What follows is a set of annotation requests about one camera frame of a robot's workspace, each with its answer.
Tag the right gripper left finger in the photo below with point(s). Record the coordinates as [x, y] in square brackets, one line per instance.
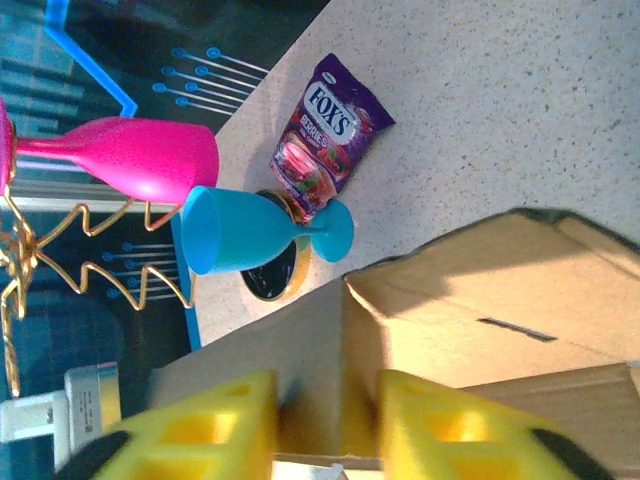
[200, 435]

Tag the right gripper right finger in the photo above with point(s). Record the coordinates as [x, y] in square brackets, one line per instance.
[450, 435]

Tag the brown cardboard paper box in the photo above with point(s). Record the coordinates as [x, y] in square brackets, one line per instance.
[475, 310]

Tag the blue plastic goblet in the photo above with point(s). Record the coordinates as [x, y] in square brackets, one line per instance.
[240, 235]

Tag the pink plastic goblet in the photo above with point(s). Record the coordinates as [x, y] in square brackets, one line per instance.
[145, 155]

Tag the purple candy bag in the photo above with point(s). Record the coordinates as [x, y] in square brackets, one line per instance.
[325, 135]

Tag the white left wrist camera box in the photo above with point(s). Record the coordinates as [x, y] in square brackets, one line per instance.
[85, 405]

